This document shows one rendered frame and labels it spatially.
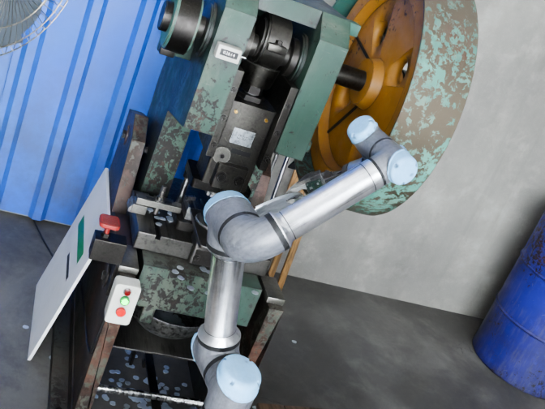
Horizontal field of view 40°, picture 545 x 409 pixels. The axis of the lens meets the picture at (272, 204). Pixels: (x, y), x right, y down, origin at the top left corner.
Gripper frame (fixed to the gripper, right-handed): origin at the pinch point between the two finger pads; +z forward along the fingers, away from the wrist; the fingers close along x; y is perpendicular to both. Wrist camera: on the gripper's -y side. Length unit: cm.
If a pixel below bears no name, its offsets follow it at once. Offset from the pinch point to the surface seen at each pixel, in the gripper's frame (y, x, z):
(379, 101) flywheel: -39.9, -17.7, -20.5
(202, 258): -10.3, 9.8, 41.4
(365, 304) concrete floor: -188, 76, 70
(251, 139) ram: -20.0, -19.8, 15.9
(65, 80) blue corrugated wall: -80, -77, 123
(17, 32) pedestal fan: 9, -73, 63
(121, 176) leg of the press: -25, -25, 71
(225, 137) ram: -14.9, -23.1, 21.4
